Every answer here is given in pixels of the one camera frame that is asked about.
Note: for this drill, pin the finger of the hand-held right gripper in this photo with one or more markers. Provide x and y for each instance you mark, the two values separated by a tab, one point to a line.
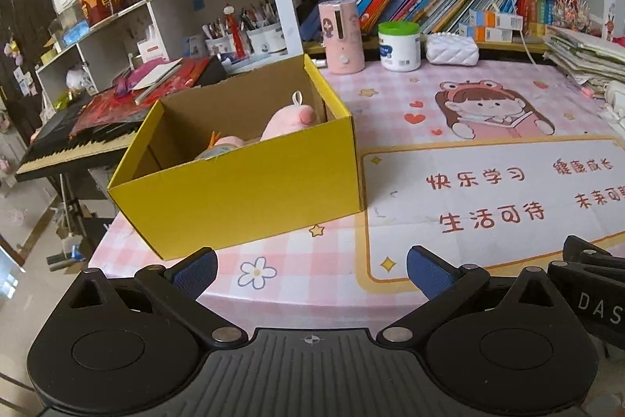
593	253

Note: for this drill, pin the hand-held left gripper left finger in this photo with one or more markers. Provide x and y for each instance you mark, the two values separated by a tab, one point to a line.
195	273

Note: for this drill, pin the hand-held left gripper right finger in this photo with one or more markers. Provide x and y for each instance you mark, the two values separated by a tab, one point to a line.
429	273

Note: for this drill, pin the yellow cardboard box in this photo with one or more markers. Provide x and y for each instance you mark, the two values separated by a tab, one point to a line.
244	202

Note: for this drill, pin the pink chick plush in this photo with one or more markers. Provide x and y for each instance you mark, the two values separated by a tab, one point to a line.
227	142

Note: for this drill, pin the pink pig plush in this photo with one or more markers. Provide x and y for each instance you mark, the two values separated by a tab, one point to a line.
288	119

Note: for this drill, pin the black keyboard stand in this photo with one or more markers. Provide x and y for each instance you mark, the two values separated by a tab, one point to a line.
80	221

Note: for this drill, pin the white power strip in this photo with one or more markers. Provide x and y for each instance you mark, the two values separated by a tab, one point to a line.
615	104

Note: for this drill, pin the black electronic keyboard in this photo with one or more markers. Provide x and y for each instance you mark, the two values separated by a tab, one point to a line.
63	148

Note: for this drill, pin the red wrapping paper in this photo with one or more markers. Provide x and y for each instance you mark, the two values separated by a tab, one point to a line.
112	109

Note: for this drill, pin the stack of paper booklets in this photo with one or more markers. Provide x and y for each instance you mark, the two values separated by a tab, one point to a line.
583	55

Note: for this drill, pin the white card folder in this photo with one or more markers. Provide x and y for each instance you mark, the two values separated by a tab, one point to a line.
154	77

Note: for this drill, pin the white can green lid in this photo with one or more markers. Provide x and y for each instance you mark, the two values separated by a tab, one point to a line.
399	53

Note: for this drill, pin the white quilted purse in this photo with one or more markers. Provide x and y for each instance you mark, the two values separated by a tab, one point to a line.
451	51

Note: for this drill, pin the white plastic bag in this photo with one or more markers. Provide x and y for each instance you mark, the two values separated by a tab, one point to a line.
78	79

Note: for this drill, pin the white paper bag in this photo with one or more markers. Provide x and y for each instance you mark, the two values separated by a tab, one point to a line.
154	48

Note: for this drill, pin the white pen cup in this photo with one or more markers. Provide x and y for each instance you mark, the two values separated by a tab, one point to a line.
268	41
219	43

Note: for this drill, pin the colourful paper bouquet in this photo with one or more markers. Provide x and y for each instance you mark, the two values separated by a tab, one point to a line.
571	14

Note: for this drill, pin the pink humidifier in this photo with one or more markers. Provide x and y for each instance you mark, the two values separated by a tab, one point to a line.
342	41

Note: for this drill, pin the white cubby shelf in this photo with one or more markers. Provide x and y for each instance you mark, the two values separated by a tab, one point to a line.
171	16

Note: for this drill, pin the blue storage box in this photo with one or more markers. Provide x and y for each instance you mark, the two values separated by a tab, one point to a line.
75	33

